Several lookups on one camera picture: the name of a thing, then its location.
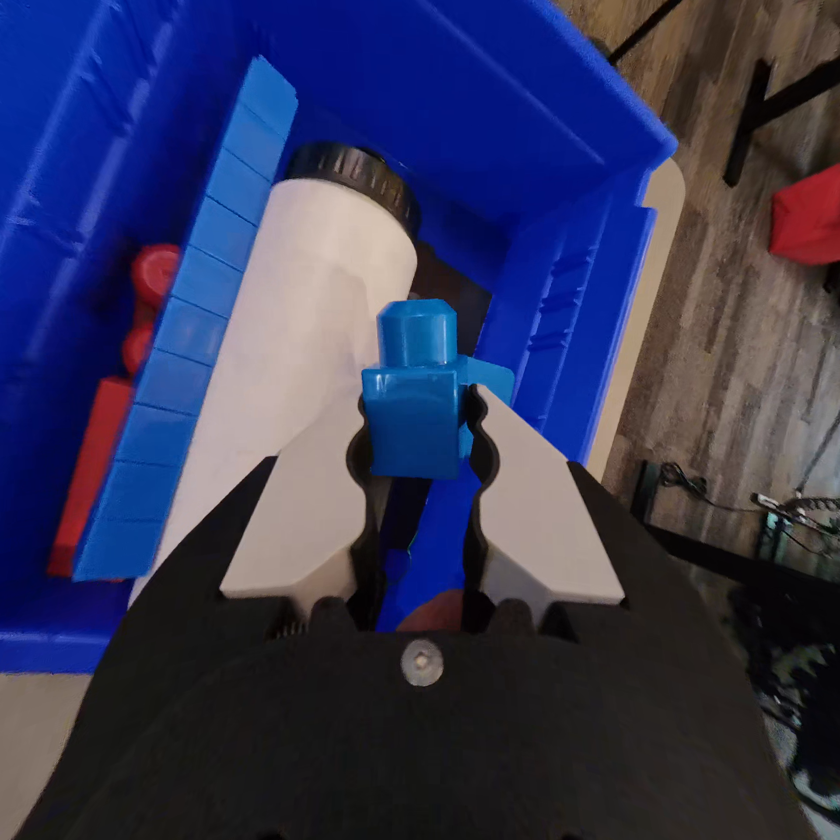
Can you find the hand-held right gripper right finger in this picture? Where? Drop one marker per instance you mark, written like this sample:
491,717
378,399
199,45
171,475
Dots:
545,525

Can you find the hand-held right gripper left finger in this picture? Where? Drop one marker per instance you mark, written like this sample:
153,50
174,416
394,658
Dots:
295,525

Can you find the blue single-stud plastic block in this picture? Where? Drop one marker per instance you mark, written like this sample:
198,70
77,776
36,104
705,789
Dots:
418,407

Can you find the white squeeze bottle black cap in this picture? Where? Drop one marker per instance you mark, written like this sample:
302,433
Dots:
302,341

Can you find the long red rectangular bar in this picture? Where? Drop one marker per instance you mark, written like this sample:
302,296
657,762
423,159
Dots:
92,473

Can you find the long blue rectangular bar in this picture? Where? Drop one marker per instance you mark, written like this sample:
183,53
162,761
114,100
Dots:
197,328

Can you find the red plastic block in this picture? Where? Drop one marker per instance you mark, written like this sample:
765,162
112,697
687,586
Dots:
151,295

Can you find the blue plastic bin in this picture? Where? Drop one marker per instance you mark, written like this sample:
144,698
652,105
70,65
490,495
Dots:
460,92

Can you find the red bucket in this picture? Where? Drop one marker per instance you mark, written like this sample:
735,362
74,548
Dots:
807,217

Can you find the black stand foot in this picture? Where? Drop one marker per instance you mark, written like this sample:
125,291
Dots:
781,112

